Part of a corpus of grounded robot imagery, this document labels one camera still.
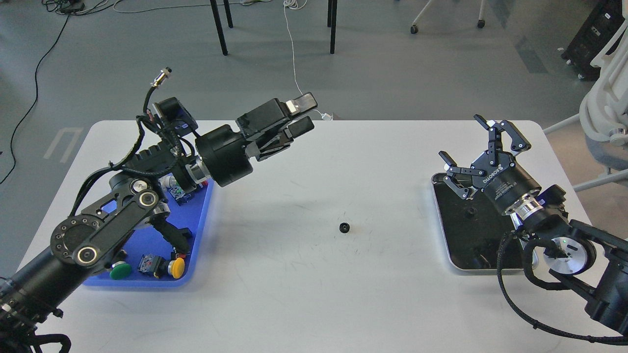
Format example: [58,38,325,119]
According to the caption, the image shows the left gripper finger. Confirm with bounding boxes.
[287,116,314,139]
[286,92,318,116]

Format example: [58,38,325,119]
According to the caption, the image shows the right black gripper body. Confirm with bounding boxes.
[444,151,541,215]

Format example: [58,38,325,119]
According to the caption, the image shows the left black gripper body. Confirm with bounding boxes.
[195,99,292,187]

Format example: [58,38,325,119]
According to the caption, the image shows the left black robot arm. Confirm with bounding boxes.
[1,67,317,353]

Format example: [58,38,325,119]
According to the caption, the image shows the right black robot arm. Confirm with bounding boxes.
[439,114,628,346]

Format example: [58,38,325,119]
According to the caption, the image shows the metal tray black liner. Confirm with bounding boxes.
[431,173,515,275]

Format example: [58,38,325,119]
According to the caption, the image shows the green white terminal button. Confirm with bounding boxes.
[158,174,194,206]

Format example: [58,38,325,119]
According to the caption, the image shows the blue plastic tray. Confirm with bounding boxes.
[84,182,214,290]

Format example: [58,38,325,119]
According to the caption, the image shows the white office chair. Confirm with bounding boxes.
[543,23,628,192]

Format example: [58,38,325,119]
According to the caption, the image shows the black square push button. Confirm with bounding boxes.
[170,228,194,260]

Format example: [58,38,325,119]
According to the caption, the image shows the white chair base casters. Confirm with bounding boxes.
[408,0,488,35]

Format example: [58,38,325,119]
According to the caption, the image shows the black table legs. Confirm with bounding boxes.
[209,0,339,56]

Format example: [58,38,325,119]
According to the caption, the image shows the black equipment case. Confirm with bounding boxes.
[561,0,625,81]

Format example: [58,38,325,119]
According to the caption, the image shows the green mushroom push button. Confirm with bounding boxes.
[108,250,132,280]

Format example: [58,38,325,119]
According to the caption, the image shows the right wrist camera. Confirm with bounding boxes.
[535,184,568,217]

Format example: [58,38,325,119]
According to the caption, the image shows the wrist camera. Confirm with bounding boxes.
[153,98,198,137]
[535,184,568,217]

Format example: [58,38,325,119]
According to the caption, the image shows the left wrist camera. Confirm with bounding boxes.
[153,98,198,137]

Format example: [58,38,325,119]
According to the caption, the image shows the white cable on floor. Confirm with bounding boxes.
[283,0,333,121]

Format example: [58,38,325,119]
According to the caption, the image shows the yellow push button switch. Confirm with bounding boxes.
[137,254,186,279]

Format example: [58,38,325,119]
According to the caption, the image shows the black cable on floor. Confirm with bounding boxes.
[0,0,123,186]

